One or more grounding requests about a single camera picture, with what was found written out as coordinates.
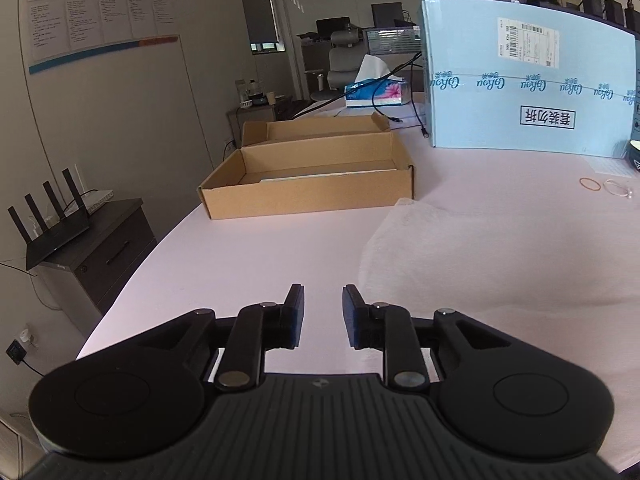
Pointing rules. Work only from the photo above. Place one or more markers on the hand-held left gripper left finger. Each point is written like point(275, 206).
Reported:
point(295, 315)

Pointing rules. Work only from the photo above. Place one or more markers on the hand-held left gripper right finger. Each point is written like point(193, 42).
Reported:
point(354, 317)

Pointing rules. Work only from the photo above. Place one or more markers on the open flat cardboard box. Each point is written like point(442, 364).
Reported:
point(310, 200)

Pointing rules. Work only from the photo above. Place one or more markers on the dark grey drawer cabinet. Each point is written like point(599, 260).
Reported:
point(110, 260)

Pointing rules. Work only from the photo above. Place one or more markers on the small side table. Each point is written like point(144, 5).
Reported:
point(250, 120)

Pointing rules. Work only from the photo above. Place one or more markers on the blue floral tissue box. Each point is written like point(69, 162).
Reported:
point(375, 95)

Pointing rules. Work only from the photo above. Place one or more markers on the light blue carton with label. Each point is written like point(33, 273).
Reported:
point(475, 125)

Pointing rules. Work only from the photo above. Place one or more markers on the white router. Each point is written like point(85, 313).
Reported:
point(97, 200)

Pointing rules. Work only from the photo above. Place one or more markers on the black router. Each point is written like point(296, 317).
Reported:
point(55, 240)

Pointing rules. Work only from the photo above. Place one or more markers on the grey office chair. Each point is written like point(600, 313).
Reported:
point(345, 55)

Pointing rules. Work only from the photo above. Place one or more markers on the tan rubber band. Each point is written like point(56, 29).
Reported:
point(580, 181)

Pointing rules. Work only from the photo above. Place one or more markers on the grey metal case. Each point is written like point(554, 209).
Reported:
point(392, 40)

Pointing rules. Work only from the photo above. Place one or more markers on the black monitor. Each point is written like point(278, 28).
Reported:
point(387, 14)
point(332, 26)

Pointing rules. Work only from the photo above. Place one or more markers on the grey window blind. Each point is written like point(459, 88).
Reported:
point(257, 0)

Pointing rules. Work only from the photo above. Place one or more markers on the dark blue patterned bowl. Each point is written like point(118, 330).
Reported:
point(635, 164)

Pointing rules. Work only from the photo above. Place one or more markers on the black wall socket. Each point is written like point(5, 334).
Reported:
point(15, 352)

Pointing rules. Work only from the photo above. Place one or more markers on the wall poster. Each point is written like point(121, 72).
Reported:
point(100, 10)

